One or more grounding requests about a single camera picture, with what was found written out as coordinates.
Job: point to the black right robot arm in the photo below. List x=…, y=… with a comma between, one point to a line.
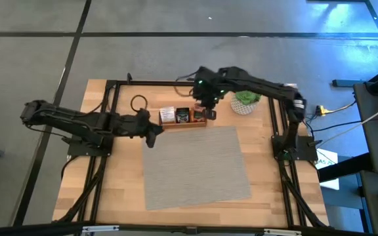
x=261, y=86

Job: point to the black purple tea bag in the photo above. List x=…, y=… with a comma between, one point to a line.
x=182, y=115

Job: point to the white paper sign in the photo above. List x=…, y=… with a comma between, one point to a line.
x=328, y=156

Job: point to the silver metal bracket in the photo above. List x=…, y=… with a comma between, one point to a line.
x=100, y=228
x=282, y=232

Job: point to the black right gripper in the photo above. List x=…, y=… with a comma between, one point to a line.
x=210, y=86

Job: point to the black aluminium table frame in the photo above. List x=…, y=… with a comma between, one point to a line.
x=149, y=82

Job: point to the wooden tea organizer box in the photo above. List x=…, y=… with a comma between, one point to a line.
x=182, y=125

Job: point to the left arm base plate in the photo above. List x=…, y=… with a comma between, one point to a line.
x=77, y=151

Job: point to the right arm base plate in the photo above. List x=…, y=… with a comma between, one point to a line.
x=307, y=149

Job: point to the grey woven placemat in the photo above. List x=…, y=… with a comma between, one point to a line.
x=195, y=170

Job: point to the white orange Tazo tea bag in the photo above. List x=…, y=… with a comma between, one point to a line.
x=167, y=114

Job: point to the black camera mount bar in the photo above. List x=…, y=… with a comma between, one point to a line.
x=28, y=229

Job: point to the succulent in white patterned pot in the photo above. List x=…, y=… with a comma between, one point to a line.
x=241, y=106

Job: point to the blue-grey floor bar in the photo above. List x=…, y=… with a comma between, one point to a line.
x=346, y=83

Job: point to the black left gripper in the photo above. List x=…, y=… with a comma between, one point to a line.
x=136, y=126

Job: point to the black stand beam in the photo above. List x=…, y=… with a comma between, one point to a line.
x=346, y=167

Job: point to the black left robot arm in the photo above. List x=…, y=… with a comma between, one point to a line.
x=64, y=118

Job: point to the grey desk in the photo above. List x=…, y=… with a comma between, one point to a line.
x=376, y=147

